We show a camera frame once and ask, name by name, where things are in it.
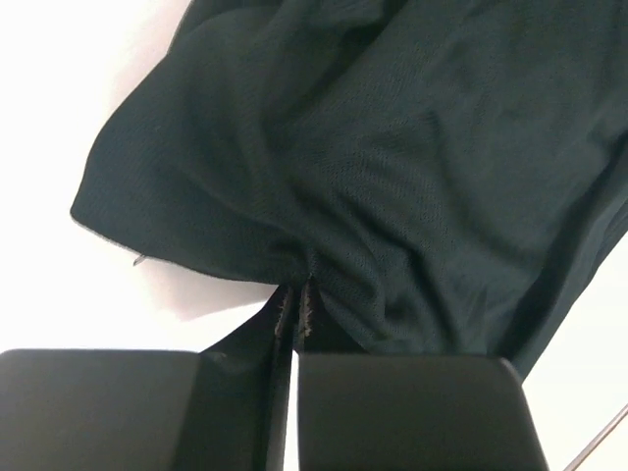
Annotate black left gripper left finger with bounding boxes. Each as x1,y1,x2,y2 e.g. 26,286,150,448
0,284,295,471

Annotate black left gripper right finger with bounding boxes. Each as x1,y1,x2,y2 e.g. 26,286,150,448
293,277,550,471

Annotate black shorts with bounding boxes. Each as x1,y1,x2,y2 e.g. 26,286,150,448
71,1,627,375

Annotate aluminium table edge rail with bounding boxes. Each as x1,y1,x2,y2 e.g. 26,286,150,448
564,404,628,471

